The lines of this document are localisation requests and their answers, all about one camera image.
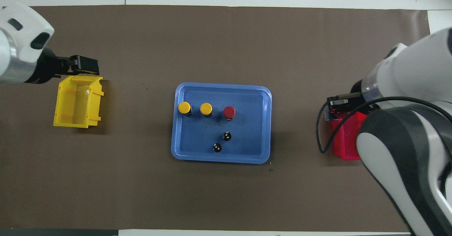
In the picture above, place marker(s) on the black push button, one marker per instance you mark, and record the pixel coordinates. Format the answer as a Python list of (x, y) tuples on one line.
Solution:
[(227, 136), (217, 147)]

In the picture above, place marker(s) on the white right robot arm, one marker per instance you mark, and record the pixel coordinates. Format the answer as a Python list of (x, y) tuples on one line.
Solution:
[(416, 70)]

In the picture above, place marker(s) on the blue plastic tray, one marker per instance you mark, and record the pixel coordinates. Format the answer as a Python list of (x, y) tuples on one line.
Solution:
[(247, 137)]

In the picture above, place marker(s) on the yellow push button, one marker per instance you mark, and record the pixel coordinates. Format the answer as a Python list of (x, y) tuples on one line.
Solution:
[(206, 108), (184, 107)]

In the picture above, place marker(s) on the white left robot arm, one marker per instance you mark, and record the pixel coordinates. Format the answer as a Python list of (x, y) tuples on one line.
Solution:
[(17, 34)]

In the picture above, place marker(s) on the yellow plastic bin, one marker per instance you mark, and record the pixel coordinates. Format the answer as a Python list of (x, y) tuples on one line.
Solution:
[(76, 105)]

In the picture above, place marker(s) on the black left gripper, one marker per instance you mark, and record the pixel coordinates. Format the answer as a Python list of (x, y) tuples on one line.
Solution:
[(47, 68)]

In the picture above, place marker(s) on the brown table mat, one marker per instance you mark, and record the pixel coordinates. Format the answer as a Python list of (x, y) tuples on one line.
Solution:
[(226, 193)]

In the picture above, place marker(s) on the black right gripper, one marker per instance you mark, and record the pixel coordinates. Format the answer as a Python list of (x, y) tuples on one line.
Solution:
[(357, 89)]

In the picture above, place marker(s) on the red plastic bin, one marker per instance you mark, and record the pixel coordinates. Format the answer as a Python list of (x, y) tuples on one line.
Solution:
[(348, 147)]

